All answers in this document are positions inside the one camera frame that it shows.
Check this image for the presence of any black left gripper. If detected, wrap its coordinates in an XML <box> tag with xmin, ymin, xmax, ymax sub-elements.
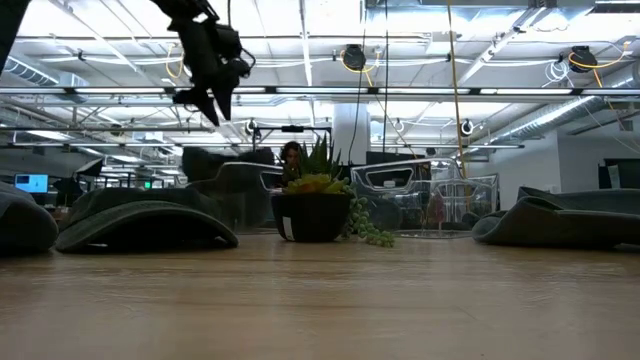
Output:
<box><xmin>172</xmin><ymin>17</ymin><xmax>236</xmax><ymax>126</ymax></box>

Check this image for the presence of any black baseball cap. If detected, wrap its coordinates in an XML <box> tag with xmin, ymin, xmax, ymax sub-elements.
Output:
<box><xmin>54</xmin><ymin>187</ymin><xmax>240</xmax><ymax>253</ymax></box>

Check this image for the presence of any grey baseball cap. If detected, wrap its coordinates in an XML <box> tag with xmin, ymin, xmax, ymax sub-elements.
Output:
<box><xmin>471</xmin><ymin>185</ymin><xmax>640</xmax><ymax>250</ymax></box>
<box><xmin>0</xmin><ymin>180</ymin><xmax>60</xmax><ymax>254</ymax></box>

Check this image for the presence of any clear plastic container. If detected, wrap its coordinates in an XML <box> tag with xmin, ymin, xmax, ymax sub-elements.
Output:
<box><xmin>349</xmin><ymin>157</ymin><xmax>501</xmax><ymax>240</ymax></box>
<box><xmin>187</xmin><ymin>160</ymin><xmax>286</xmax><ymax>235</ymax></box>

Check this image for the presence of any person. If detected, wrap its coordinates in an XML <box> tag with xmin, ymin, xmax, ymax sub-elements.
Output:
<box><xmin>278</xmin><ymin>140</ymin><xmax>304</xmax><ymax>189</ymax></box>

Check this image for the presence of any potted succulent plant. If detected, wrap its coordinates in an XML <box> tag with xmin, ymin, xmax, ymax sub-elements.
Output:
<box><xmin>269</xmin><ymin>133</ymin><xmax>396</xmax><ymax>249</ymax></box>

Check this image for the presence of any blue lit monitor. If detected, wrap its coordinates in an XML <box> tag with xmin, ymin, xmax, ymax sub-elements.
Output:
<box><xmin>13</xmin><ymin>173</ymin><xmax>50</xmax><ymax>195</ymax></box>

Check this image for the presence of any black dark monitor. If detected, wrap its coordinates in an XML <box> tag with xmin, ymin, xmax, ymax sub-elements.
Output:
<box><xmin>597</xmin><ymin>158</ymin><xmax>640</xmax><ymax>190</ymax></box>

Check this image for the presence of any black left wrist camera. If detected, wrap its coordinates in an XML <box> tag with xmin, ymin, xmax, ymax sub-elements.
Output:
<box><xmin>214</xmin><ymin>23</ymin><xmax>257</xmax><ymax>80</ymax></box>

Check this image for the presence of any black background camera rig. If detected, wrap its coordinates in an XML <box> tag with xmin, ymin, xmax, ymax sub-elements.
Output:
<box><xmin>252</xmin><ymin>123</ymin><xmax>334</xmax><ymax>166</ymax></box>

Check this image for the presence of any black ceiling cable reel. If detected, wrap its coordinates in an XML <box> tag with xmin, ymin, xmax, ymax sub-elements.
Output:
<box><xmin>341</xmin><ymin>43</ymin><xmax>369</xmax><ymax>72</ymax></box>
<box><xmin>568</xmin><ymin>44</ymin><xmax>599</xmax><ymax>75</ymax></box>

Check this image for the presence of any yellow cable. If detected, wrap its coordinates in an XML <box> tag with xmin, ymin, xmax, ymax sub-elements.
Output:
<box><xmin>446</xmin><ymin>0</ymin><xmax>472</xmax><ymax>211</ymax></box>

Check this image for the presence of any silver ventilation duct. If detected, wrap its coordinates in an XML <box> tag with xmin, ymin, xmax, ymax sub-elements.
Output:
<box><xmin>492</xmin><ymin>64</ymin><xmax>640</xmax><ymax>144</ymax></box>

